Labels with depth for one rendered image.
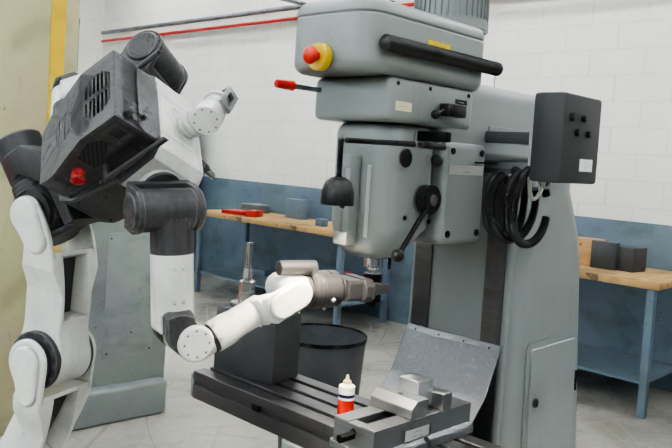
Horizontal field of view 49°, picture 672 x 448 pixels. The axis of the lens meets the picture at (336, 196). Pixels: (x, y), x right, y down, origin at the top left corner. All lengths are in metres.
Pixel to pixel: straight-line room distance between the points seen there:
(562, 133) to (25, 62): 2.12
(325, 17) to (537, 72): 4.84
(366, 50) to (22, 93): 1.83
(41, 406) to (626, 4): 5.22
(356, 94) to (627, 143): 4.47
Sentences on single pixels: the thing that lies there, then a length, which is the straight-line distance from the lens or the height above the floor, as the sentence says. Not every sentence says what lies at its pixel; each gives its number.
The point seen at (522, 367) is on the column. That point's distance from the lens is 2.13.
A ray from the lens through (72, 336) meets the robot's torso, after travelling 1.93.
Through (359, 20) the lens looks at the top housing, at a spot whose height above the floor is 1.83.
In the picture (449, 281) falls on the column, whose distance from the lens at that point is 2.16.
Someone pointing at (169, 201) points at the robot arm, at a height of 1.43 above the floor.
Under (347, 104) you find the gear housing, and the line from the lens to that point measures 1.74.
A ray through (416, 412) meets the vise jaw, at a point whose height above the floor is 0.99.
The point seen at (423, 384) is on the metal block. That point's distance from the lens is 1.78.
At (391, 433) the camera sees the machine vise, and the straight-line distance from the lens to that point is 1.68.
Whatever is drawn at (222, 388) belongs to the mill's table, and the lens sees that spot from 2.14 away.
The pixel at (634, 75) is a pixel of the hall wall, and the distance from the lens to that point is 6.09.
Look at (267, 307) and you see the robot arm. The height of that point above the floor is 1.20.
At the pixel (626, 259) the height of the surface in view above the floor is 0.97.
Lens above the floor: 1.54
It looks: 3 degrees down
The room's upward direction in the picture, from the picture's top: 4 degrees clockwise
